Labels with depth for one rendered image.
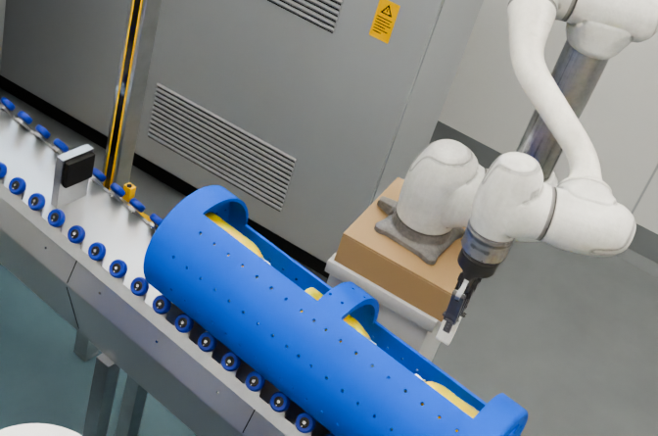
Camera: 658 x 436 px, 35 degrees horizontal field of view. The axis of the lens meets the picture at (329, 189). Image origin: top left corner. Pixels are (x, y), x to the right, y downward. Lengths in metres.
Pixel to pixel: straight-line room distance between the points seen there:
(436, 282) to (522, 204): 0.76
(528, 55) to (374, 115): 1.66
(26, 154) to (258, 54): 1.21
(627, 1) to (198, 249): 1.04
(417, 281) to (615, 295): 2.25
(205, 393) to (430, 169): 0.75
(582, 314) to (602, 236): 2.65
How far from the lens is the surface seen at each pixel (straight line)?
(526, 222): 1.89
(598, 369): 4.35
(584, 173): 1.98
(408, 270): 2.60
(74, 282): 2.67
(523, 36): 2.13
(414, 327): 2.69
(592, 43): 2.29
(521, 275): 4.60
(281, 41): 3.79
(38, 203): 2.72
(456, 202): 2.55
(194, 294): 2.33
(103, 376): 2.84
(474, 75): 4.94
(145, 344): 2.56
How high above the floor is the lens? 2.69
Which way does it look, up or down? 35 degrees down
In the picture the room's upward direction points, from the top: 18 degrees clockwise
